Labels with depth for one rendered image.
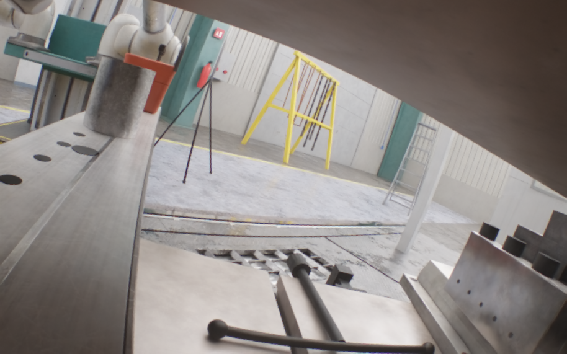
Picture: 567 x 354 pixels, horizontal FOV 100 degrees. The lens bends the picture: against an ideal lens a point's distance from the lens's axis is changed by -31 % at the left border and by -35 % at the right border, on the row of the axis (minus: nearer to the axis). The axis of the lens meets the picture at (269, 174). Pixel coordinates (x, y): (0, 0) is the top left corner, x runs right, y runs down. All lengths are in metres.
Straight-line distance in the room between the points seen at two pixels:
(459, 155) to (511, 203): 11.02
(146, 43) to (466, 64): 1.32
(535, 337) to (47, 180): 0.85
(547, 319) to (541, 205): 2.30
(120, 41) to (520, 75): 1.47
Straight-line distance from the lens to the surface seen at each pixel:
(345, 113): 11.63
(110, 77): 0.42
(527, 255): 1.05
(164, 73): 0.79
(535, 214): 3.06
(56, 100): 1.90
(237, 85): 8.57
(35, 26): 1.74
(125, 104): 0.42
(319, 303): 0.94
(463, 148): 14.02
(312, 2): 0.23
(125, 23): 1.56
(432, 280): 1.37
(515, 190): 3.08
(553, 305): 0.81
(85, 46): 1.76
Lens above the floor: 0.77
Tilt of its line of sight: 9 degrees down
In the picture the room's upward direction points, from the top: 20 degrees clockwise
